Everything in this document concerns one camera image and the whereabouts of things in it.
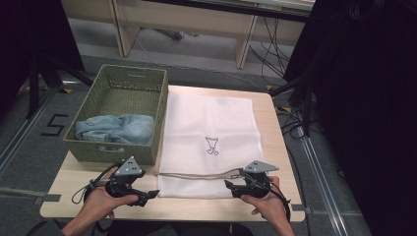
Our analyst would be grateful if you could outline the person's left hand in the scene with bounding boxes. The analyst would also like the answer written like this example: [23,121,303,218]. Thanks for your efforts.
[84,167,140,220]

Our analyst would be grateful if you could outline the beige drawstring cord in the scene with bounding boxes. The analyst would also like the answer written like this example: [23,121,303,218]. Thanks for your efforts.
[157,166,245,181]

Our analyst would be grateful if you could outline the bundle of black floor cables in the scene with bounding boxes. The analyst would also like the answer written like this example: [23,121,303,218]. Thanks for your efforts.
[248,16,296,88]

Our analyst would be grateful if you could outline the metal floor rail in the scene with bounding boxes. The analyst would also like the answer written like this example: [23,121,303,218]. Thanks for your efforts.
[298,134,350,236]
[0,88,57,176]

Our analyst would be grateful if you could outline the grey power strip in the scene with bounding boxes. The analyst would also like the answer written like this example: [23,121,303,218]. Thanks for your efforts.
[152,28,200,42]

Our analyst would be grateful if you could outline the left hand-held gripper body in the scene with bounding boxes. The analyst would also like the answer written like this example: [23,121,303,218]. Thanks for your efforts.
[105,156,147,199]

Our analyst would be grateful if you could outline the black curtain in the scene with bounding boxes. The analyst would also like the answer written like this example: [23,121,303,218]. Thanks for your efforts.
[282,0,417,236]
[0,0,86,116]

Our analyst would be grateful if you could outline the black tripod stand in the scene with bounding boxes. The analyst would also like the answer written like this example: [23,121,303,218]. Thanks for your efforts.
[27,53,94,120]

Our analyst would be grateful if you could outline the person's right hand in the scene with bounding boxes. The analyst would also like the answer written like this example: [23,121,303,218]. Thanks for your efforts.
[240,175,291,224]

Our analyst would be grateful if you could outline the white mesh laundry bag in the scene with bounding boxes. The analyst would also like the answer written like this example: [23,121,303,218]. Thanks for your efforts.
[156,89,267,200]

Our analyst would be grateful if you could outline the light wooden desk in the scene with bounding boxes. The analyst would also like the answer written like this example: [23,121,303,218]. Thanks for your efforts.
[59,0,317,70]

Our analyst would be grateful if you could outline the light blue denim jeans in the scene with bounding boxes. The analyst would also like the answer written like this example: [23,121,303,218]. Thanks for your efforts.
[75,113,156,147]

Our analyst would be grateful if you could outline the black metal stand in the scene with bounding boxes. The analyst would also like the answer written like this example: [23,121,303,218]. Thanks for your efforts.
[269,73,314,138]

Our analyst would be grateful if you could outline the green plastic basket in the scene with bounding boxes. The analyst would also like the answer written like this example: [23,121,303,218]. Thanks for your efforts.
[63,64,169,166]

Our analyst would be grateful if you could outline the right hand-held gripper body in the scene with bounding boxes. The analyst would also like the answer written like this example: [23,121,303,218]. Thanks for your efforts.
[243,159,279,200]

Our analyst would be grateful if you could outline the person's legs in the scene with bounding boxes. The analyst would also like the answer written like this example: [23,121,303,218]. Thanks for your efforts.
[106,220,254,236]

